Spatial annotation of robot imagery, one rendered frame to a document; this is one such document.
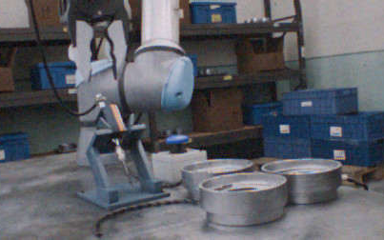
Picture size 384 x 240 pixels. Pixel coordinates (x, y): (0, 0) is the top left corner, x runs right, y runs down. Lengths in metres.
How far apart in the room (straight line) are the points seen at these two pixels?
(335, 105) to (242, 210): 3.90
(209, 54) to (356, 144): 1.98
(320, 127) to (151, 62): 3.53
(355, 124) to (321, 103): 0.38
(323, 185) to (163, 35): 0.60
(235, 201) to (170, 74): 0.54
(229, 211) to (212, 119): 4.27
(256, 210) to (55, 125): 4.20
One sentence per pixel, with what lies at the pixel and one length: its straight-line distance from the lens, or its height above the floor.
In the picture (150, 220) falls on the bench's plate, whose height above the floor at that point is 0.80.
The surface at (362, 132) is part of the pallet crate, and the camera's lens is 4.27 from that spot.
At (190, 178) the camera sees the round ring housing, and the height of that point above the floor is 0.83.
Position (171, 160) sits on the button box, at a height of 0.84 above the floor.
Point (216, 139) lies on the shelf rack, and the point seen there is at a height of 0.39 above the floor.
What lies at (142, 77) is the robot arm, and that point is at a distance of 1.07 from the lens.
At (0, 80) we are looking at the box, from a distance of 4.05.
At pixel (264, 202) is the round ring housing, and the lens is 0.56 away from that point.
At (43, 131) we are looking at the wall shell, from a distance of 4.67.
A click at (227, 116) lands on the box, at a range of 4.91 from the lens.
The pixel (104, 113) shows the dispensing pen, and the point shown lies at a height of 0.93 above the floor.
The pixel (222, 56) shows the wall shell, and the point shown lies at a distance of 5.54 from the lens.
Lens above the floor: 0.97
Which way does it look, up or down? 5 degrees down
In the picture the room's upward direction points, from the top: 5 degrees counter-clockwise
